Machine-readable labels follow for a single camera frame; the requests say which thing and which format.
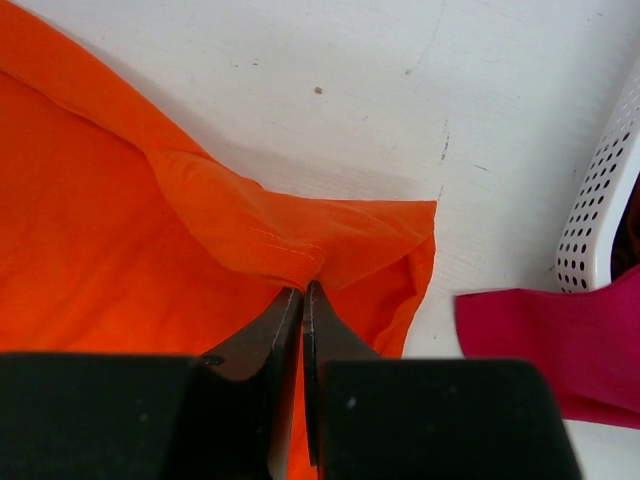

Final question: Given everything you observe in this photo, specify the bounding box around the crimson red t shirt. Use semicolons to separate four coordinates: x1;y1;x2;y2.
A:
455;268;639;429

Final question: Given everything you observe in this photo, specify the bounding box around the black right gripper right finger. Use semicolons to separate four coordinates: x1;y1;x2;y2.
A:
302;281;381;467

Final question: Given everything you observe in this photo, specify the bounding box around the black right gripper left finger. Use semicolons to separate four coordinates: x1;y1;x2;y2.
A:
202;288;302;479

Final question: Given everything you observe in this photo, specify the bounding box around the orange t shirt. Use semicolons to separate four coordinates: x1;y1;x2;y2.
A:
0;0;439;480

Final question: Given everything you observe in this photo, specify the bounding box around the white perforated plastic basket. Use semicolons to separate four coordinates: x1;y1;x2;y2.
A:
554;63;639;293

